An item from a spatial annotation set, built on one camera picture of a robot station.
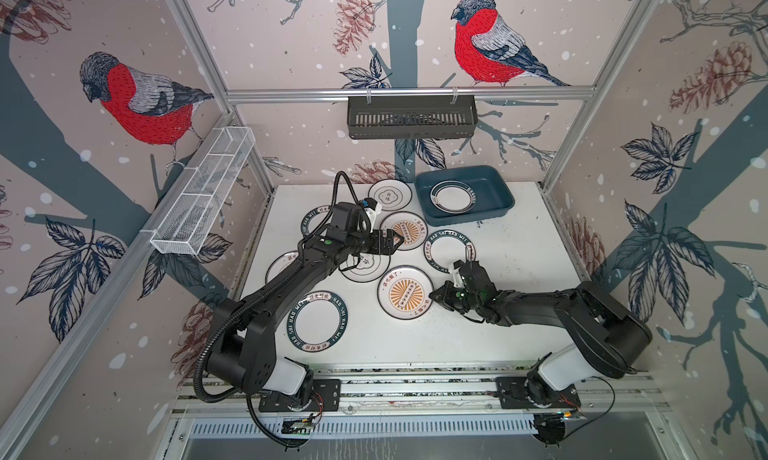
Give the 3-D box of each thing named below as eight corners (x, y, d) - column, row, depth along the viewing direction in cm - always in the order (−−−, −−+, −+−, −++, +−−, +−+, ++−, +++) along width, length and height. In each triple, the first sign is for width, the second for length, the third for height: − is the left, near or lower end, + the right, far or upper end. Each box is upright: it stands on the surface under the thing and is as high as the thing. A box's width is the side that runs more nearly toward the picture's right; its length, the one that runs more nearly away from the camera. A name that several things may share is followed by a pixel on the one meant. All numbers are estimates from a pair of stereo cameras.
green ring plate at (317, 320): (283, 351, 84) (281, 349, 82) (296, 293, 95) (294, 290, 93) (344, 351, 84) (343, 349, 82) (350, 293, 95) (349, 290, 93)
